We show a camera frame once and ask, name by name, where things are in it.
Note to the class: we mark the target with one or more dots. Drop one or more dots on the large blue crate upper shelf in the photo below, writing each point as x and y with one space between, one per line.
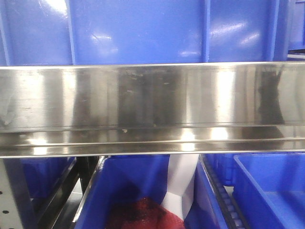
85 32

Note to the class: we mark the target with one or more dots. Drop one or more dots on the black roller track rail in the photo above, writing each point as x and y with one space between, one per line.
228 207

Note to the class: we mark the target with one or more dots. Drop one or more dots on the white perforated shelf post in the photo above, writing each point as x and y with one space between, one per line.
10 208

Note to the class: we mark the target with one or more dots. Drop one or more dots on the white paper sheet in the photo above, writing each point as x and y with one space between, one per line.
180 184

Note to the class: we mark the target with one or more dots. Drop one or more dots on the blue bin with red cloth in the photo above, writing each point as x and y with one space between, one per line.
130 178

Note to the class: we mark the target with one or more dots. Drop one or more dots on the stainless steel shelf rail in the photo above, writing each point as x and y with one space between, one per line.
228 107

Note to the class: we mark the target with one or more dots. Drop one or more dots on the blue bin lower right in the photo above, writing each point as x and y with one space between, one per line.
269 189

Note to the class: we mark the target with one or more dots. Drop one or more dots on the red cloth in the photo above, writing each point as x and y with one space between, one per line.
146 214

